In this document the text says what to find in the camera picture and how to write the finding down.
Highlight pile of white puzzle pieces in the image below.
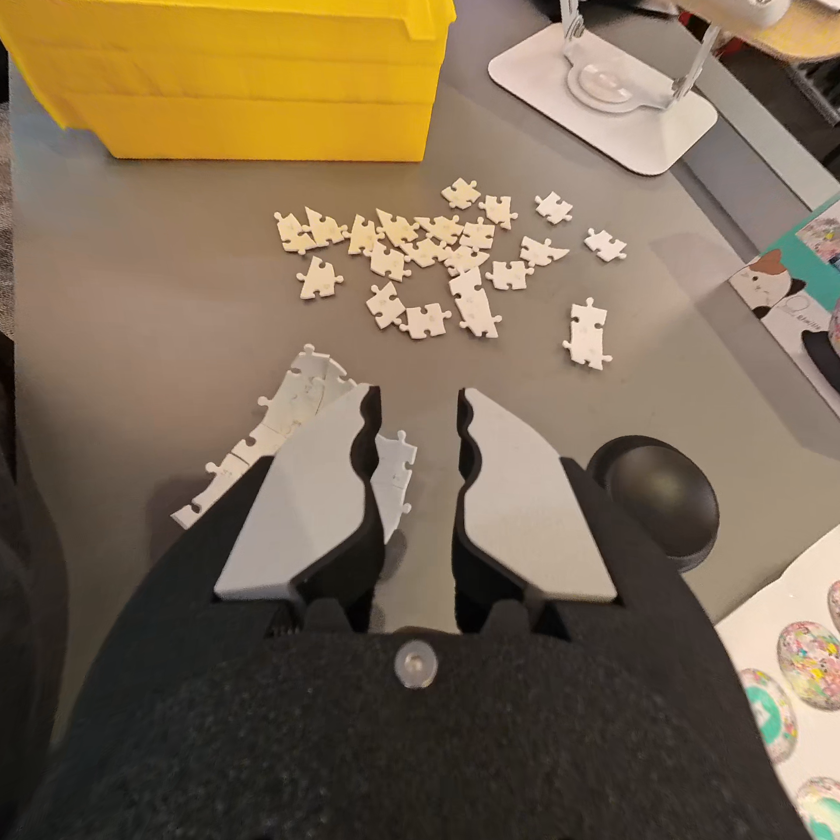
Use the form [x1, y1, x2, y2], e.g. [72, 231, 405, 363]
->
[274, 178, 627, 341]

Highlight white metal stand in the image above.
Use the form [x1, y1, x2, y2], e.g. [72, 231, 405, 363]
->
[487, 0, 719, 176]

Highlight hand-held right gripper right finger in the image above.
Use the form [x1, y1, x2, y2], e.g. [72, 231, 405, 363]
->
[453, 387, 618, 636]

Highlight assembled curved puzzle ball section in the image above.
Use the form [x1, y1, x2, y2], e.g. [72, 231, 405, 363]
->
[171, 344, 417, 546]

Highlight joined white puzzle strip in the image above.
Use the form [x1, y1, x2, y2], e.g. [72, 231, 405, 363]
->
[563, 298, 613, 370]

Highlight colourful puzzle box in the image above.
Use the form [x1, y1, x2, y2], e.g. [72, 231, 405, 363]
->
[728, 193, 840, 417]

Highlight white paper instruction sheet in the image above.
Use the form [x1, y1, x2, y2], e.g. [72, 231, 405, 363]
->
[714, 545, 840, 840]

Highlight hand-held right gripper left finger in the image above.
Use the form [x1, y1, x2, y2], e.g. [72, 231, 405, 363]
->
[214, 385, 385, 634]

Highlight person's dark trousers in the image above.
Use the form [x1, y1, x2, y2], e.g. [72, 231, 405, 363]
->
[0, 328, 70, 788]

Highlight black round puzzle stand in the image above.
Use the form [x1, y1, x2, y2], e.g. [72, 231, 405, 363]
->
[586, 435, 721, 575]

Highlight yellow plastic bin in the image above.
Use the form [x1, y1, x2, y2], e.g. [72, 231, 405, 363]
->
[0, 0, 457, 161]

